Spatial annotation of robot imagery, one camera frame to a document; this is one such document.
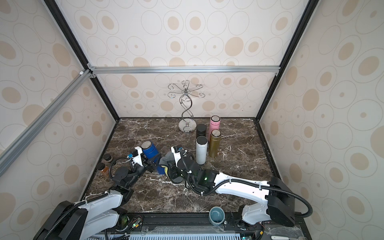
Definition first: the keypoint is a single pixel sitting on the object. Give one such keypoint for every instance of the teal ceramic mug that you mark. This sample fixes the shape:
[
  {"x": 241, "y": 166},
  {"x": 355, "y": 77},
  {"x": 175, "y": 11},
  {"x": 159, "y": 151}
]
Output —
[{"x": 216, "y": 216}]

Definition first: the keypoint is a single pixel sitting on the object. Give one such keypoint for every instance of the left aluminium frame bar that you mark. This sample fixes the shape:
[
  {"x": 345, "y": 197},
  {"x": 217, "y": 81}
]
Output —
[{"x": 26, "y": 137}]

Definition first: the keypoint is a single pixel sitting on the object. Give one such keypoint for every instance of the pink thermos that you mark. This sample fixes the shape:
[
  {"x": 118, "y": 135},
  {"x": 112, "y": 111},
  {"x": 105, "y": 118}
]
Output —
[{"x": 214, "y": 124}]

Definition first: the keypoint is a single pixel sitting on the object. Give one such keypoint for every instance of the orange spice jar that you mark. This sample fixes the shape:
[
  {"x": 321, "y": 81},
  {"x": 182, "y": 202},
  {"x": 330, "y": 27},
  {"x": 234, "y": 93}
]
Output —
[{"x": 103, "y": 168}]

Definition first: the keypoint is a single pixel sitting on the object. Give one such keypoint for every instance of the dark lid spice jar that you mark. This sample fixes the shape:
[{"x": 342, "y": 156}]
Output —
[{"x": 107, "y": 159}]

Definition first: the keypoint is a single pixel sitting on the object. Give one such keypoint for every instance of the blue thermos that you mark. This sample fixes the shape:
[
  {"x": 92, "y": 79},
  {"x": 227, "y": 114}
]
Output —
[{"x": 151, "y": 152}]

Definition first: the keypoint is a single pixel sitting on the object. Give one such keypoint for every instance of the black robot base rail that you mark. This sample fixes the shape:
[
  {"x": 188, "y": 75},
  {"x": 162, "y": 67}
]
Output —
[{"x": 193, "y": 225}]

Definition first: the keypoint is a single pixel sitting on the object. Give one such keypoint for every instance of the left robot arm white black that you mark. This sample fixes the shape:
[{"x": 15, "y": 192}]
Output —
[{"x": 80, "y": 220}]

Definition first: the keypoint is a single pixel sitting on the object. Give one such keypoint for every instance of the black thermos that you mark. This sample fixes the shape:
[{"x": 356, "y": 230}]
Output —
[{"x": 201, "y": 130}]

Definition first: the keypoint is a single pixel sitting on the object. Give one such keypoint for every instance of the gold thermos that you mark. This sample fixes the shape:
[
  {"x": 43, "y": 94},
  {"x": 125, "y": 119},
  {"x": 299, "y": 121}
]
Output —
[{"x": 215, "y": 139}]

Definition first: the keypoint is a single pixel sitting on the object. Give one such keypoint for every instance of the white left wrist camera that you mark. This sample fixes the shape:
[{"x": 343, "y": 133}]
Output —
[{"x": 135, "y": 157}]

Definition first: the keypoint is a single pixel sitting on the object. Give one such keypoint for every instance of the silver metal cup stand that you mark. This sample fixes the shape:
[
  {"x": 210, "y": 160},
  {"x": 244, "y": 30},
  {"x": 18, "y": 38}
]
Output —
[{"x": 187, "y": 123}]

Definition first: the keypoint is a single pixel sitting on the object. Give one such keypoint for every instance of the horizontal aluminium frame bar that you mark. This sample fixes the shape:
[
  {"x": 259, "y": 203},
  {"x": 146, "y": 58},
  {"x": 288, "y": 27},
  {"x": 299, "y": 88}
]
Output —
[{"x": 185, "y": 70}]

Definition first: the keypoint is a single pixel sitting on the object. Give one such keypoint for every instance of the grey yellow cleaning cloth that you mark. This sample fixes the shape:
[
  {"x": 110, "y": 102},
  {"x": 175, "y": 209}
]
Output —
[{"x": 171, "y": 170}]

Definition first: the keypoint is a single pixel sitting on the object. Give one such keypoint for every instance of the white thermos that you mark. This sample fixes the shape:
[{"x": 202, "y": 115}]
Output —
[{"x": 201, "y": 150}]

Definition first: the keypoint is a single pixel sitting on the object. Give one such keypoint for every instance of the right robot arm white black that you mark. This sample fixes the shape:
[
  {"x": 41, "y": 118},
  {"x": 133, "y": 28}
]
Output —
[{"x": 273, "y": 200}]

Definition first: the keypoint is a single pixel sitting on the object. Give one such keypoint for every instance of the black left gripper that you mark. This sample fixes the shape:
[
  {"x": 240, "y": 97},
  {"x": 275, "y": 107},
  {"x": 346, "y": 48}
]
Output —
[{"x": 151, "y": 167}]

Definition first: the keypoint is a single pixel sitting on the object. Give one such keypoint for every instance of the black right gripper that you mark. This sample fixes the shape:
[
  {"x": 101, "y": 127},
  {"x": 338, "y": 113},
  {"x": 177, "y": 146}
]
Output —
[{"x": 174, "y": 169}]

